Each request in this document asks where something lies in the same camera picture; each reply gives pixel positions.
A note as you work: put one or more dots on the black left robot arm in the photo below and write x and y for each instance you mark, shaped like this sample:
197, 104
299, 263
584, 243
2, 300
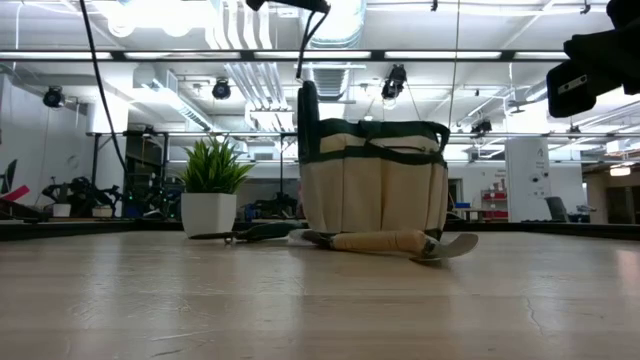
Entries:
300, 4

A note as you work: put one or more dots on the white pillar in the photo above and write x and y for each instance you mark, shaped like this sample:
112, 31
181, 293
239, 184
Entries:
527, 180

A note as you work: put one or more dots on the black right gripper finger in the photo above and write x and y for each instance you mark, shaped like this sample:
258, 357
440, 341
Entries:
570, 92

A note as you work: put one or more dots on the black ceiling spotlight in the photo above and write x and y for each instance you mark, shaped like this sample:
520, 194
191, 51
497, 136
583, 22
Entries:
481, 127
394, 82
53, 97
221, 90

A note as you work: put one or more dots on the long ceiling light strip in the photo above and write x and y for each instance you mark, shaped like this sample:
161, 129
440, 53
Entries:
430, 55

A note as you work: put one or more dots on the dark office chair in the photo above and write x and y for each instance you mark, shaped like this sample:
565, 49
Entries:
556, 207

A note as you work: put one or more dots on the black aluminium table frame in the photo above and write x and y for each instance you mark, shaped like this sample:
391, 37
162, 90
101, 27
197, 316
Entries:
500, 228

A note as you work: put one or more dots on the black background robot arm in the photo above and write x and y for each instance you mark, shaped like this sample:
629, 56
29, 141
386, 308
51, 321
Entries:
82, 192

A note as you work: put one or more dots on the red flat bar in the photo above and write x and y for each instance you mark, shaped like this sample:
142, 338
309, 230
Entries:
15, 193

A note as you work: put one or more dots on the red storage shelf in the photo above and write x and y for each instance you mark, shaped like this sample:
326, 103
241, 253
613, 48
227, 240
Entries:
494, 202

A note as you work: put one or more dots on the green plant in white pot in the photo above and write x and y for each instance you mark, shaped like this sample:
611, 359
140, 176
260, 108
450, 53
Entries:
210, 210

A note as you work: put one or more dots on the cream and green gardening bag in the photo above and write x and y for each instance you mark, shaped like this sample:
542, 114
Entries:
375, 195

